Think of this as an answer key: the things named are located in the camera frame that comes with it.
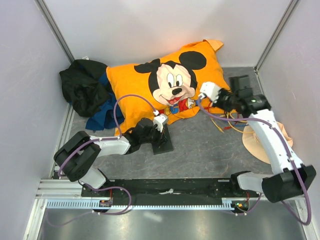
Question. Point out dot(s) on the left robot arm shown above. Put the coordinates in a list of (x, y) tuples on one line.
[(76, 157)]

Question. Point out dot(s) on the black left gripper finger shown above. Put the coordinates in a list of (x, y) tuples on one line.
[(156, 140), (163, 139)]

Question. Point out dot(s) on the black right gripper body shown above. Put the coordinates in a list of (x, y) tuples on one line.
[(225, 100)]

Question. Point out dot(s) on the yellow ethernet cable long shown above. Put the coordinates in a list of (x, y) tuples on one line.
[(238, 125)]

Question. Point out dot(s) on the orange Mickey Mouse pillow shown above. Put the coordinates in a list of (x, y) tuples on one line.
[(169, 84)]

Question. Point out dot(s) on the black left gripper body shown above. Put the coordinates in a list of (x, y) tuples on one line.
[(149, 138)]

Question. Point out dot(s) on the aluminium rail frame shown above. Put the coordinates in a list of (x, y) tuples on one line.
[(290, 177)]

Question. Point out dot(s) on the black and blue clothing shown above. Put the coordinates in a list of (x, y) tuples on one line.
[(86, 87)]

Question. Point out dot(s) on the yellow ethernet cable short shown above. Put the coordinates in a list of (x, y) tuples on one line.
[(215, 123)]

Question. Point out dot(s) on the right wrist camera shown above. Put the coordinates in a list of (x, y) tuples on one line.
[(209, 90)]

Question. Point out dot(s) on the black network switch box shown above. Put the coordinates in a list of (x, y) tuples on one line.
[(169, 147)]

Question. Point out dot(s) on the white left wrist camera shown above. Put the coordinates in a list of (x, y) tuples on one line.
[(159, 122)]

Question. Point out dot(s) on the grey slotted cable duct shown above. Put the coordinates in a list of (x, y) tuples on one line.
[(90, 204)]

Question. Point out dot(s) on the beige bucket hat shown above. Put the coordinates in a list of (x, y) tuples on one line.
[(252, 143)]

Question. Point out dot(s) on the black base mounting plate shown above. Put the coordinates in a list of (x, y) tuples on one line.
[(180, 190)]

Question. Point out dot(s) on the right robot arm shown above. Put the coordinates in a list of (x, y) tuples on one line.
[(291, 177)]

